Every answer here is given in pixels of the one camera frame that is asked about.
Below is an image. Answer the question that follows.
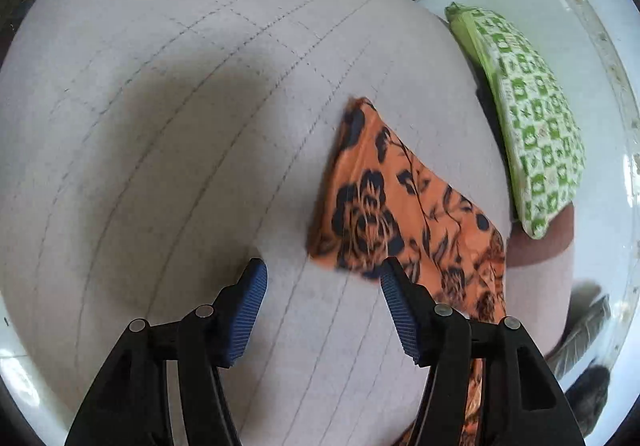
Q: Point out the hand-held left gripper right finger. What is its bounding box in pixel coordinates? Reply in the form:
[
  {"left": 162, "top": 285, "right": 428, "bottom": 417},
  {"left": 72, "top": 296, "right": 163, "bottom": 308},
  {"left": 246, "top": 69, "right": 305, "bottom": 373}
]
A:
[{"left": 379, "top": 256, "right": 586, "bottom": 446}]

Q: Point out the dark fuzzy cloth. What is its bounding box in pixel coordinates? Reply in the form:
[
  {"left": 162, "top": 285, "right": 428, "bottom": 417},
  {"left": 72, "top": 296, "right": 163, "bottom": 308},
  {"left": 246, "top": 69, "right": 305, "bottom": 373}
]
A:
[{"left": 565, "top": 366, "right": 612, "bottom": 423}]

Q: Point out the orange black floral cloth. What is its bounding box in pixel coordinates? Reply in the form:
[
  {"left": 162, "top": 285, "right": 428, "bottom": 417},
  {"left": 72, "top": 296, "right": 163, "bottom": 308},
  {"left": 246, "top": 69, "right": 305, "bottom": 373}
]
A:
[{"left": 306, "top": 96, "right": 508, "bottom": 446}]

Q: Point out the grey pillow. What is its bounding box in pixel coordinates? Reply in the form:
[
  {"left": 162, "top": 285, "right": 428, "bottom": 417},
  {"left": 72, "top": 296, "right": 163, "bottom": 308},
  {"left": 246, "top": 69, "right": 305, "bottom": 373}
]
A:
[{"left": 547, "top": 295, "right": 614, "bottom": 377}]

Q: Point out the pink brown bolster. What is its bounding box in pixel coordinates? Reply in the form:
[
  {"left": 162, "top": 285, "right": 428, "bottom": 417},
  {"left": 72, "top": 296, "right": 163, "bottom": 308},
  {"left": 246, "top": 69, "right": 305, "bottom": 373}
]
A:
[{"left": 504, "top": 202, "right": 576, "bottom": 357}]

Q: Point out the green checked pillow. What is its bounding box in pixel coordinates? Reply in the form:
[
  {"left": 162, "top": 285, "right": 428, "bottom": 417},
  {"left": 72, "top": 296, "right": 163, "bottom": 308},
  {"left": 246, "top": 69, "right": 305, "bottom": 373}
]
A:
[{"left": 445, "top": 2, "right": 587, "bottom": 241}]

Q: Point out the pink quilted bed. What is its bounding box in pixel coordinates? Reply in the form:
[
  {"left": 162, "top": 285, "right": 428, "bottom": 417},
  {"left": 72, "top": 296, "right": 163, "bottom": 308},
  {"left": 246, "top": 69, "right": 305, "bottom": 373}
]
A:
[{"left": 0, "top": 0, "right": 576, "bottom": 446}]

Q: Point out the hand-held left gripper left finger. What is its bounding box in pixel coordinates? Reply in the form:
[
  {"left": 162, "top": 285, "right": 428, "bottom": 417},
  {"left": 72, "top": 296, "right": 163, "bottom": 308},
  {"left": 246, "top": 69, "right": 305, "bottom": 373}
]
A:
[{"left": 65, "top": 258, "right": 269, "bottom": 446}]

